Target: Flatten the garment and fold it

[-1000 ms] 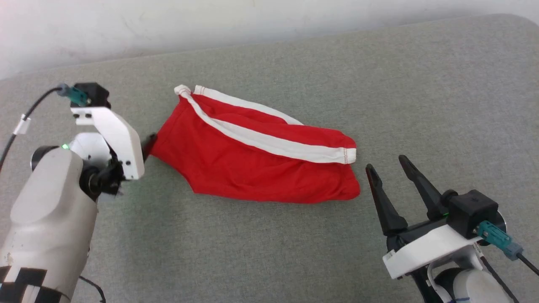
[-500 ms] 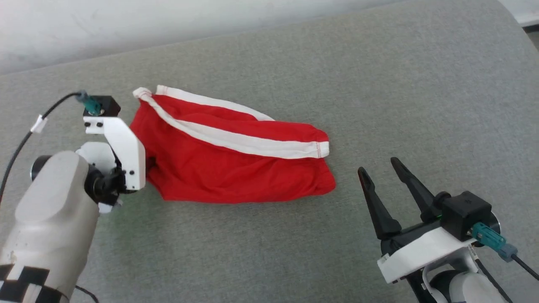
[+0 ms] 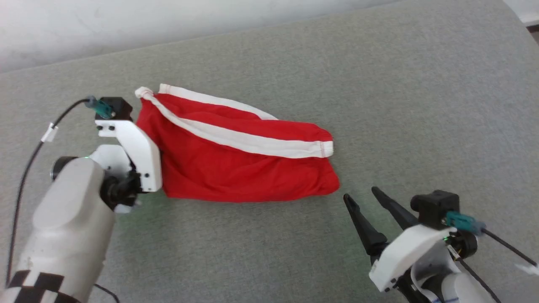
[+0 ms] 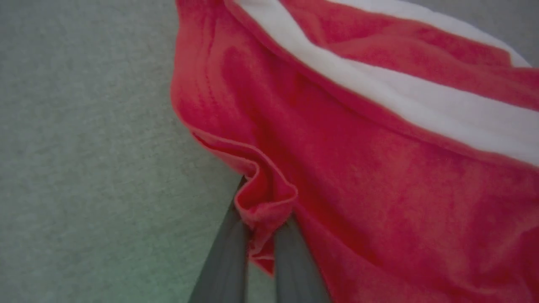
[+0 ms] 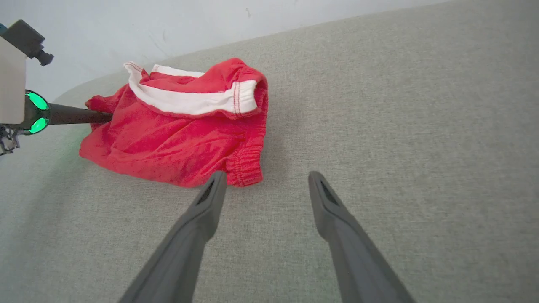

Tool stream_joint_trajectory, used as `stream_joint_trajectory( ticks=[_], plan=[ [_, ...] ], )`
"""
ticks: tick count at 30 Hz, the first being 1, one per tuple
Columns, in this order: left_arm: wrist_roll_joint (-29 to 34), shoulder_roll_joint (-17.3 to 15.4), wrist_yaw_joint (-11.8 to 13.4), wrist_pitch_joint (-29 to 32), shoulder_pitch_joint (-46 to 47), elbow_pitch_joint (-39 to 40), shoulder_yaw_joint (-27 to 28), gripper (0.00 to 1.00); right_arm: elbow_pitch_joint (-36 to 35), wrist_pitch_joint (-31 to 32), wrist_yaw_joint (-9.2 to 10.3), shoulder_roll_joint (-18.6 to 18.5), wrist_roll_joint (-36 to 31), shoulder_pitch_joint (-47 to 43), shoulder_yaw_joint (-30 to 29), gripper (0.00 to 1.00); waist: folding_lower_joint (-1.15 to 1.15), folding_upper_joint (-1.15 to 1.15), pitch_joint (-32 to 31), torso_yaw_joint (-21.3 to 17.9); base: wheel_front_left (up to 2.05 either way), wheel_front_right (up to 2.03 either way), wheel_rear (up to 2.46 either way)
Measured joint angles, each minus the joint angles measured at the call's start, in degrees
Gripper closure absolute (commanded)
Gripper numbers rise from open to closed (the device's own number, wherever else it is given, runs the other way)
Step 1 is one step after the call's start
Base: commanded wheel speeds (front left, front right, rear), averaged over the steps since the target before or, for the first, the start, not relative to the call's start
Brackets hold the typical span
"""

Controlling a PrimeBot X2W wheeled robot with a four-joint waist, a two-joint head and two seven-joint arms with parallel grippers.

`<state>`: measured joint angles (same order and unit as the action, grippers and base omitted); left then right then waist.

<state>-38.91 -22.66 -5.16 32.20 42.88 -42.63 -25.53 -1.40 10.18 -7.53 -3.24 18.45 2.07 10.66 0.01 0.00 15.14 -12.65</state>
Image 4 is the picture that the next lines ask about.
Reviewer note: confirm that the grey fabric sofa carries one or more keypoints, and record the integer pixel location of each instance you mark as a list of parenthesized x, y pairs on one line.
[(92, 147)]

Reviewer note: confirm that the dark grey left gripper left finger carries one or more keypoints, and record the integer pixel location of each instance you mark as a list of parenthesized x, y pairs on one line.
[(225, 261)]

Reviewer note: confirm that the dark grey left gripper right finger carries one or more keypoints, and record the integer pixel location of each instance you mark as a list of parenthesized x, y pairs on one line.
[(297, 265)]

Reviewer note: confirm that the red white basketball jersey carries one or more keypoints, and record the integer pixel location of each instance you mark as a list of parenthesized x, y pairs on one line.
[(379, 168)]

